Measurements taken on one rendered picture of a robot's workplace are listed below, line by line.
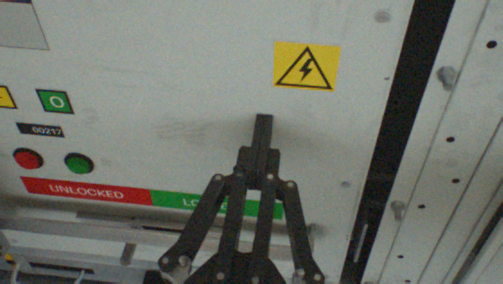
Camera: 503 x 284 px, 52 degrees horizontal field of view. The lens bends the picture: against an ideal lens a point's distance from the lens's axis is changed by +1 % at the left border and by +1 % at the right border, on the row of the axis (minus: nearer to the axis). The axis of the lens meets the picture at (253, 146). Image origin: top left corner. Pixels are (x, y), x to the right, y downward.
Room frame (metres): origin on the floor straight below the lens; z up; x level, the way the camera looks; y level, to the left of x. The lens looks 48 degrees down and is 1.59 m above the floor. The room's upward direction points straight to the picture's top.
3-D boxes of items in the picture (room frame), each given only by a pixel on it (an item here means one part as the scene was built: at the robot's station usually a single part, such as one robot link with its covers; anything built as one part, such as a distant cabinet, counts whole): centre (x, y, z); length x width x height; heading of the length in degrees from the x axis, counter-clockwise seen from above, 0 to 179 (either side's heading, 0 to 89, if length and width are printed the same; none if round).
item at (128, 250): (0.34, 0.16, 1.02); 0.06 x 0.02 x 0.04; 173
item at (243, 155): (0.29, 0.02, 1.23); 0.05 x 0.03 x 0.01; 173
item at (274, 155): (0.28, -0.02, 1.23); 0.05 x 0.03 x 0.01; 173
